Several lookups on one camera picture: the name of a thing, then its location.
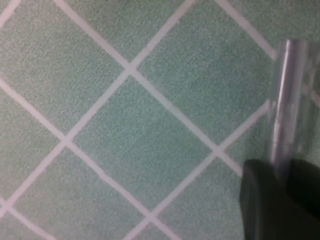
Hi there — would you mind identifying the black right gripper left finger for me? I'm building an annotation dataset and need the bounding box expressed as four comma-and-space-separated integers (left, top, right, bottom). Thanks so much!
239, 159, 320, 240

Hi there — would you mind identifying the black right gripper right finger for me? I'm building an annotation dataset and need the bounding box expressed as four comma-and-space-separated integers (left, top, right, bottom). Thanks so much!
284, 158, 320, 216

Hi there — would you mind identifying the green white checked tablecloth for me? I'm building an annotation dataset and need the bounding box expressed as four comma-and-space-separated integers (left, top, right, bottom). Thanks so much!
0, 0, 320, 240

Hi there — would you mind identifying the silver pen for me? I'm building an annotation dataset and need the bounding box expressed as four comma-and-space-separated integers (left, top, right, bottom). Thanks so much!
268, 39, 311, 181

